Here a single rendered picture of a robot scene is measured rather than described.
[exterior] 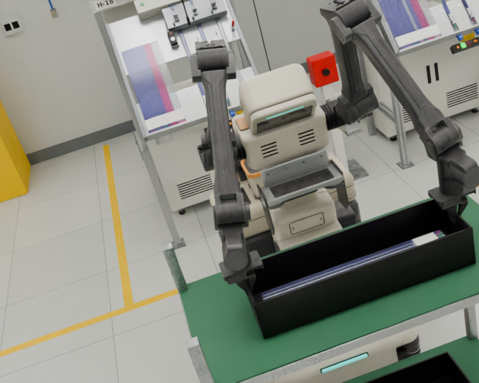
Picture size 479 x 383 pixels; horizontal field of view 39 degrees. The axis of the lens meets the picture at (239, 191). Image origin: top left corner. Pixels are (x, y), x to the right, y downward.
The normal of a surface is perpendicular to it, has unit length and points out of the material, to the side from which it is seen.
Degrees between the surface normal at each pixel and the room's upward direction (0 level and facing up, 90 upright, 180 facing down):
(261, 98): 43
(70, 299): 0
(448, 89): 90
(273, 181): 90
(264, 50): 90
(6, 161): 90
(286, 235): 98
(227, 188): 48
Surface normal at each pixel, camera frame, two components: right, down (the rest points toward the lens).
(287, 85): -0.03, -0.32
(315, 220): 0.26, 0.56
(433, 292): -0.25, -0.84
